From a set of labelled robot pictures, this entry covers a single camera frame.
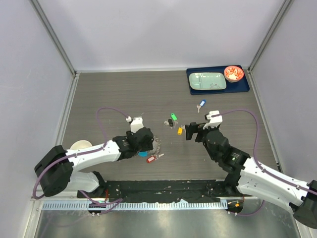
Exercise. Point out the red tagged keys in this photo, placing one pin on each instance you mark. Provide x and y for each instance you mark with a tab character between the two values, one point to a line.
154	157

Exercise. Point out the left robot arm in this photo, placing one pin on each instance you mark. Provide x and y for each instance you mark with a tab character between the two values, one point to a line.
61	169

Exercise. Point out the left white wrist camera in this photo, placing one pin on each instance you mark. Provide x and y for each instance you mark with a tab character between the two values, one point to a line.
136	123

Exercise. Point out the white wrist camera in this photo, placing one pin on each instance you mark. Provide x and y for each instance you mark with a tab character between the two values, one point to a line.
214	119
136	123

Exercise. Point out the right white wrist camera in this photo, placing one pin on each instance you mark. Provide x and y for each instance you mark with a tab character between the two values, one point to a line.
214	119

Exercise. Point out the red patterned bowl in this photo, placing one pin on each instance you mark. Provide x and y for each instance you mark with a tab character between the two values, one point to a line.
233	73

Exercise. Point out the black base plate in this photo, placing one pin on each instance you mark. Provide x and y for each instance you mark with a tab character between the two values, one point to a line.
165	191

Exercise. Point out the blue tagged key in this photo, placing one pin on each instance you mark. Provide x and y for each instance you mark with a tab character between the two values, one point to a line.
200	105

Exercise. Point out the metal keyring holder blue handle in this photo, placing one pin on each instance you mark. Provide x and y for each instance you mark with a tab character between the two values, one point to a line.
155	151

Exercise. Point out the green tagged key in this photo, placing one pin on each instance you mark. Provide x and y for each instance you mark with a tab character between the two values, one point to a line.
174	117

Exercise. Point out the light green rectangular plate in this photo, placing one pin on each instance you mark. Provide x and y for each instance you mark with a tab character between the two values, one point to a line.
207	81

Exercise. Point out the aluminium frame rail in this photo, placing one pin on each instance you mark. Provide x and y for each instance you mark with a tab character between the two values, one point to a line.
67	109

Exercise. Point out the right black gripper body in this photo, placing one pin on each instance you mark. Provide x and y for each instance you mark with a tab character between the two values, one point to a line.
201	136

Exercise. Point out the white slotted cable duct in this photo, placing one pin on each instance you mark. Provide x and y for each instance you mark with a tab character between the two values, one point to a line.
87	205

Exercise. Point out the yellow tagged key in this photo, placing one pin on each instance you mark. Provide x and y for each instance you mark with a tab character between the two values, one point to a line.
181	129

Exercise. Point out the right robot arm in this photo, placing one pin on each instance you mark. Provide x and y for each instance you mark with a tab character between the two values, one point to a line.
247	176

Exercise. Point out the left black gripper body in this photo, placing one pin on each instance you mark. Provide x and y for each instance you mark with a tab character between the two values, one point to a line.
148	147

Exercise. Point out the black tagged key bunch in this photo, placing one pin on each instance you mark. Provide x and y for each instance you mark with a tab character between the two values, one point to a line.
169	122

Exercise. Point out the dark blue tray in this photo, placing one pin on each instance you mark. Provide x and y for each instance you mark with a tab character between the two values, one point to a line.
237	87

